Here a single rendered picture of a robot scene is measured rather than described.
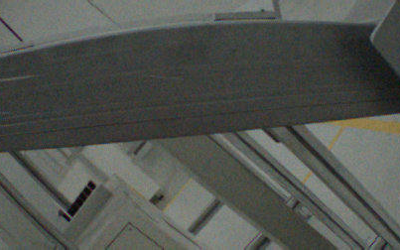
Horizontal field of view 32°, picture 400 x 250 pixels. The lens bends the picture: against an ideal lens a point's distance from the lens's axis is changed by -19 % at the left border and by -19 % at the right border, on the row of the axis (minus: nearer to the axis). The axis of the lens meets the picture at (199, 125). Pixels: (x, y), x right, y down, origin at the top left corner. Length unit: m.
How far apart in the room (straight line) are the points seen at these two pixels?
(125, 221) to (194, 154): 0.61
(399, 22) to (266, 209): 0.97
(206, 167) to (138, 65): 0.91
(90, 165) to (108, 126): 4.98
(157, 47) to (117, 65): 0.02
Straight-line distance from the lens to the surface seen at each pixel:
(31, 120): 0.44
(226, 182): 1.35
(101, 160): 5.46
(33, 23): 8.61
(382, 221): 1.27
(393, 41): 0.43
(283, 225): 1.38
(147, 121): 0.44
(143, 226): 1.92
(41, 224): 1.89
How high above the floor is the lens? 0.86
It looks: 8 degrees down
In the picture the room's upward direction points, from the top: 49 degrees counter-clockwise
